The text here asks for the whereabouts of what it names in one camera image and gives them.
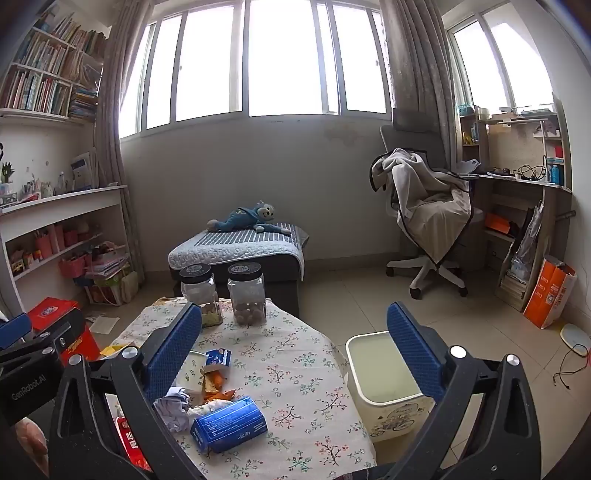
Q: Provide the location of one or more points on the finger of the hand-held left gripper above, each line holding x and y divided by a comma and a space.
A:
14, 330

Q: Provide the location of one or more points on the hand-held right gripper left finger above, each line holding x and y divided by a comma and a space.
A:
173, 350

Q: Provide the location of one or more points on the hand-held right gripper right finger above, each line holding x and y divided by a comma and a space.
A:
413, 350

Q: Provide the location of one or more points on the cream plastic waste bin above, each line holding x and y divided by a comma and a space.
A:
378, 369

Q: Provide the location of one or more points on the blue white drink carton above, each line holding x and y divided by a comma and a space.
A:
218, 360

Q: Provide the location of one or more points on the orange peel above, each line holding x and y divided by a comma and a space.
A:
214, 383

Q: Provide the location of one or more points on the pale wrapper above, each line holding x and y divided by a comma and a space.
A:
210, 407

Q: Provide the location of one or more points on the blue cardboard box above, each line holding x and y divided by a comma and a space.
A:
231, 424

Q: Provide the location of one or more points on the red white snack packet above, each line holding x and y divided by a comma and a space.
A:
131, 441

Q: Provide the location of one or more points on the person's left hand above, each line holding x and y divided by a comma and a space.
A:
32, 445

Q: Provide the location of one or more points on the red gift box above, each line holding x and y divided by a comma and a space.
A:
51, 311

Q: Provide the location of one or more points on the plastic jar of pale nuts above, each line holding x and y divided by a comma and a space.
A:
201, 295

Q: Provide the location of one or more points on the white paper sheet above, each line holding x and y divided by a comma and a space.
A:
104, 324

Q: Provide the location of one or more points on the white tote bag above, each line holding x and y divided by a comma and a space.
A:
124, 286

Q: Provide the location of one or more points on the pink storage basket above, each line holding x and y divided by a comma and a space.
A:
73, 267

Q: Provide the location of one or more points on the grey office chair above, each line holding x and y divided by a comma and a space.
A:
438, 267

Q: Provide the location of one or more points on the plastic jar of brown nuts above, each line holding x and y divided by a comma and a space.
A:
247, 295

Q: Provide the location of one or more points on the pile of papers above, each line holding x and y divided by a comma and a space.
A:
108, 265

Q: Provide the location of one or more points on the floral tablecloth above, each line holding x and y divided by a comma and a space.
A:
295, 369

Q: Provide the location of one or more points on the stack of books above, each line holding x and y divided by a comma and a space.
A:
515, 286

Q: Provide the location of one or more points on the striped quilted cover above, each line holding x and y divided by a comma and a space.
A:
240, 249

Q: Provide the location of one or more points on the dark grey ottoman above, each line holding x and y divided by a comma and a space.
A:
277, 272

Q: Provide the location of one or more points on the low white shelf unit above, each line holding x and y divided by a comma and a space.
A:
60, 207

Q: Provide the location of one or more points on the orange paper bag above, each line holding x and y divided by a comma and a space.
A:
549, 290

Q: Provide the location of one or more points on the blue plush monkey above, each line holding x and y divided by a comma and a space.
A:
240, 217

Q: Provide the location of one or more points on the orange box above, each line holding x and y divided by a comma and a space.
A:
497, 224

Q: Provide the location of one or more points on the beige blanket with dark trim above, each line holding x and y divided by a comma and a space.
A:
429, 198

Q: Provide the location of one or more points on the green potted plant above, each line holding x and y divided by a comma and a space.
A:
6, 175

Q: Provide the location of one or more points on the silver plastic bag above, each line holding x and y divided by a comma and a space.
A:
528, 240

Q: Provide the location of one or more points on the white bathroom scale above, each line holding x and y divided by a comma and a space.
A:
577, 339

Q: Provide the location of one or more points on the white blue desk calendar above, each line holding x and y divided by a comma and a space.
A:
83, 173

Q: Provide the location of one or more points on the beige patterned curtain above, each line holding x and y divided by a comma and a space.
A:
415, 69
115, 138

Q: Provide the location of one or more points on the blue bottle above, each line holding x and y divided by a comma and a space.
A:
556, 175

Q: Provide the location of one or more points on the wooden corner desk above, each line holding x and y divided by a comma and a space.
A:
512, 143

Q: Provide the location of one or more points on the narrow side window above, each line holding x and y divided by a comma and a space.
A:
508, 60

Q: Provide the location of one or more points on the wide bay window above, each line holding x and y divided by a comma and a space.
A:
277, 60

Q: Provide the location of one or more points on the white wall bookshelf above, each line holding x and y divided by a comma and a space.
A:
41, 69

